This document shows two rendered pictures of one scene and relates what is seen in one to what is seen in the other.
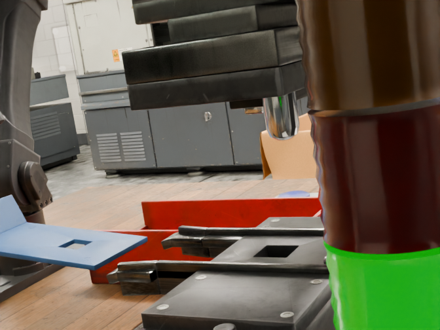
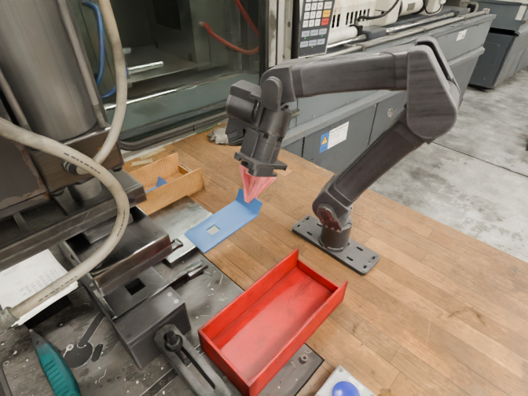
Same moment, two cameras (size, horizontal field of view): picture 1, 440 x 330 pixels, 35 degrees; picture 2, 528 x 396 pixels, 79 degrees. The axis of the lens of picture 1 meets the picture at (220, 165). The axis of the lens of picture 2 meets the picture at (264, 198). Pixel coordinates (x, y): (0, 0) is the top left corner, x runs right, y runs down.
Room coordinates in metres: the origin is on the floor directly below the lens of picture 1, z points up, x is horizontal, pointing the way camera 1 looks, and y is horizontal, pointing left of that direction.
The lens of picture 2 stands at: (0.78, -0.29, 1.44)
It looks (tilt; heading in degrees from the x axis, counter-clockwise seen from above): 38 degrees down; 106
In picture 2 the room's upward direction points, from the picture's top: straight up
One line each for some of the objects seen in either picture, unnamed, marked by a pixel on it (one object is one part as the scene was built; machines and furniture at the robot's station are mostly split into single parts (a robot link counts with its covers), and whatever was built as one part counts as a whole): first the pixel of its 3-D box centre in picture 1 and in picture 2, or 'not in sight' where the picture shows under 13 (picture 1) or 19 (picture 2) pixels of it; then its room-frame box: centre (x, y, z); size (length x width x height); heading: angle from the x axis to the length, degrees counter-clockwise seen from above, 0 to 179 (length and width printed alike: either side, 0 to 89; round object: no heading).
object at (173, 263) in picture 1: (241, 280); not in sight; (0.46, 0.00, 0.98); 0.13 x 0.01 x 0.03; 61
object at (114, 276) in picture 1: (156, 274); (164, 251); (0.49, 0.06, 0.98); 0.07 x 0.02 x 0.01; 61
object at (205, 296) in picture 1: (279, 264); (126, 285); (0.47, -0.03, 0.98); 0.20 x 0.10 x 0.01; 151
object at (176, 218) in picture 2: not in sight; (180, 228); (0.44, 0.19, 0.91); 0.17 x 0.16 x 0.02; 151
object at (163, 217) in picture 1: (213, 240); (277, 313); (0.72, 0.02, 0.93); 0.25 x 0.12 x 0.06; 61
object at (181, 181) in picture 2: not in sight; (150, 188); (0.31, 0.28, 0.93); 0.25 x 0.13 x 0.08; 61
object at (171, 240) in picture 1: (206, 239); (188, 273); (0.56, 0.02, 0.98); 0.07 x 0.02 x 0.01; 61
